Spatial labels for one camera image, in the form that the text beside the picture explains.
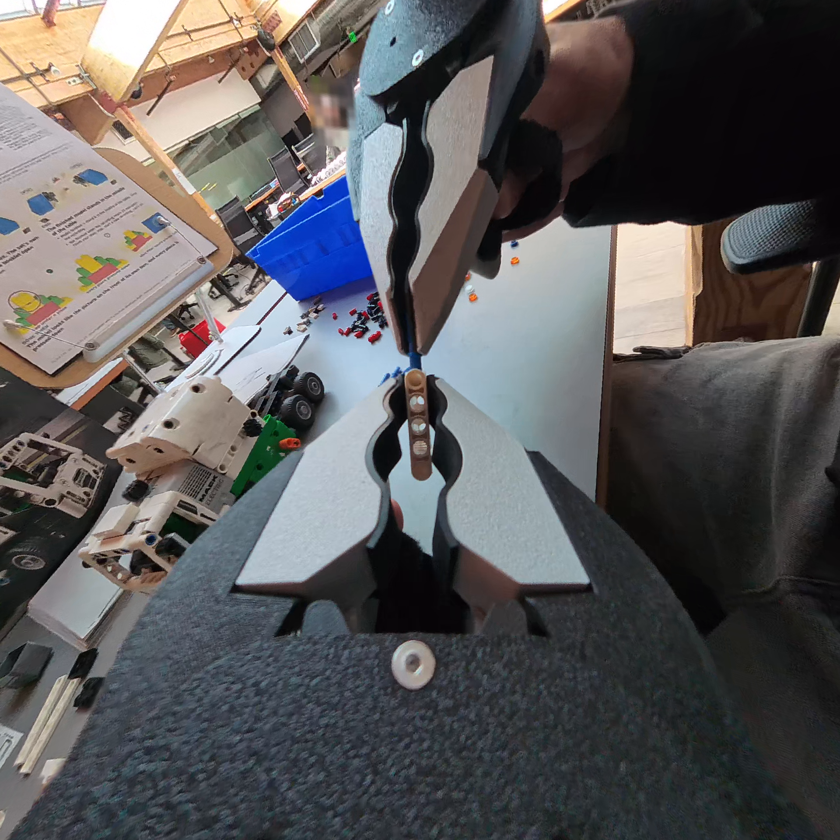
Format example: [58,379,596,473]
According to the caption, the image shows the person's right hand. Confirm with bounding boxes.
[492,18,635,244]

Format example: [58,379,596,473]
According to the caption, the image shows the person's right forearm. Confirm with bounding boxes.
[561,0,840,227]

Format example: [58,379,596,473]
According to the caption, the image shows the white green lego truck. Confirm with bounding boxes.
[79,371,327,595]

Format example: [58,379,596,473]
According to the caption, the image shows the wooden document stand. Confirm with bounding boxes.
[0,146,236,391]

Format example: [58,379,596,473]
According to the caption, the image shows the person's grey trousers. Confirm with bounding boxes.
[600,335,840,840]

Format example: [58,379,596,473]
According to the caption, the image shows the small tan lego pieces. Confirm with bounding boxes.
[282,297,326,337]

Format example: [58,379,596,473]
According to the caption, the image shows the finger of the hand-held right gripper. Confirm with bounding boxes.
[407,56,500,357]
[360,121,424,330]

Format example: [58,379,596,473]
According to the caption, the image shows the pile of red black pins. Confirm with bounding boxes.
[338,292,391,345]

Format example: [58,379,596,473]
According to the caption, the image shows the red plastic crate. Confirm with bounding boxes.
[178,318,227,358]

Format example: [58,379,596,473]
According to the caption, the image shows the black mesh office chair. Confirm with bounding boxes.
[215,196,265,257]
[269,147,311,198]
[721,197,840,339]

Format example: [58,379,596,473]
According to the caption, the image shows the white lego beam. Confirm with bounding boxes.
[403,369,435,481]

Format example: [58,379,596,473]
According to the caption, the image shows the wooden desk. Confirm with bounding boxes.
[246,167,349,214]

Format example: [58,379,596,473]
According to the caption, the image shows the black lego box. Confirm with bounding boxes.
[0,367,127,631]

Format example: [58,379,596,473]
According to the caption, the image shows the printed instruction sheet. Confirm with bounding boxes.
[0,82,221,375]

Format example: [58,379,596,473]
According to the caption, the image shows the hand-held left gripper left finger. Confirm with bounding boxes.
[234,377,403,611]

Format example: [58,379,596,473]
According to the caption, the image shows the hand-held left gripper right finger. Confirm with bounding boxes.
[430,377,592,599]

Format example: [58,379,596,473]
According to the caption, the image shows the blue plastic bin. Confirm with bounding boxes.
[246,174,378,301]

